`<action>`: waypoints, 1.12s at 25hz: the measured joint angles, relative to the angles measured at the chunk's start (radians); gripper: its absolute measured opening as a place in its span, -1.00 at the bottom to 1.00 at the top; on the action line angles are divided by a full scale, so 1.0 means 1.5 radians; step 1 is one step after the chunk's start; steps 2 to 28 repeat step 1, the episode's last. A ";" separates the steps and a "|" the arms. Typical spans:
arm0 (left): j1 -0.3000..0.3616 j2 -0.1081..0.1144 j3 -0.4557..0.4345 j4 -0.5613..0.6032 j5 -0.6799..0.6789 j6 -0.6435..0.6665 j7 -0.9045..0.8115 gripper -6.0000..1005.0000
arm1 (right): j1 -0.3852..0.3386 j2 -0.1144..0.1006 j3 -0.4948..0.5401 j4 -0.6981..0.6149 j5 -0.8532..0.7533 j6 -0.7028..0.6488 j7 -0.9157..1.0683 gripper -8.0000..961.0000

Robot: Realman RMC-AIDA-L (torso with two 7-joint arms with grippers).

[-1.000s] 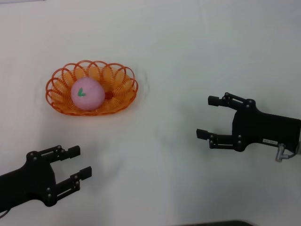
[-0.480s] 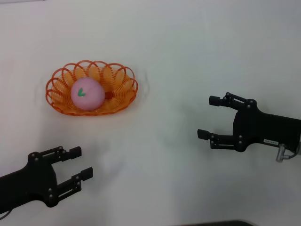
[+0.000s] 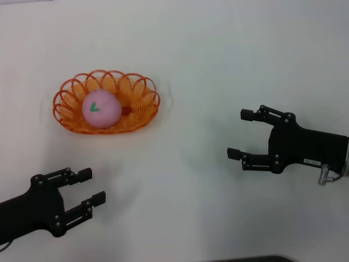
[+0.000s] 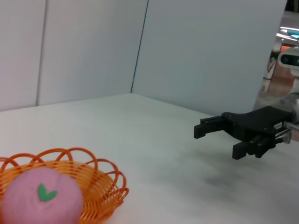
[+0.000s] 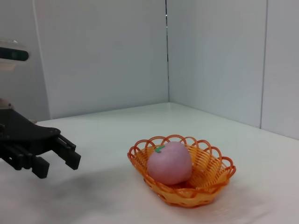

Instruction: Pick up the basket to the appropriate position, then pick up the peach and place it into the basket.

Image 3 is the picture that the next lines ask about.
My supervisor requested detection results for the silver connector with grey cable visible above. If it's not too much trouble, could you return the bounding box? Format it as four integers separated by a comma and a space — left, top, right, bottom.
317, 163, 345, 187

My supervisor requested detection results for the dark robot torso edge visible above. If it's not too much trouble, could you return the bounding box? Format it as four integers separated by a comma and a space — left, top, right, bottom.
211, 255, 297, 262

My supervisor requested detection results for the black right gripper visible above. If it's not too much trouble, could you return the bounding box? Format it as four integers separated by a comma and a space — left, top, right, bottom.
227, 104, 349, 175

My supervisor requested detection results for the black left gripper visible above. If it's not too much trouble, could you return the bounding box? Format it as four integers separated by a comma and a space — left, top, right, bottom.
0, 166, 107, 244

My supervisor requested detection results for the pink felt peach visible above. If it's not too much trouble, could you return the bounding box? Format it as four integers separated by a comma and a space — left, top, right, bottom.
82, 91, 122, 129

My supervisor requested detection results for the orange plastic woven basket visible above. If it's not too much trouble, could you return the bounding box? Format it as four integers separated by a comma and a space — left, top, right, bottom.
52, 69, 161, 135

